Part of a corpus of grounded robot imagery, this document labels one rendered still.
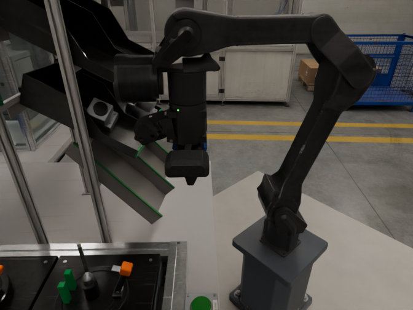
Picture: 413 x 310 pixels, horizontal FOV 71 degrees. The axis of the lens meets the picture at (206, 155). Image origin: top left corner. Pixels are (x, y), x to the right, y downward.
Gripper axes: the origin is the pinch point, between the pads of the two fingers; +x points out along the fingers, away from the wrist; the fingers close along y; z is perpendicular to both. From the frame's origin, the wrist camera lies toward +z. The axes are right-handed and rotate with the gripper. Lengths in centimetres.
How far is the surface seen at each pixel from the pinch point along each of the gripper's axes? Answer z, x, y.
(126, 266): 12.2, 18.3, 5.2
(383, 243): -56, 40, -20
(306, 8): -288, 9, -822
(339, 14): -377, 22, -817
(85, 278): 20.3, 20.9, 5.7
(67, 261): 29.6, 28.4, -5.1
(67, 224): 42, 39, -30
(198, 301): -1.1, 28.2, 5.7
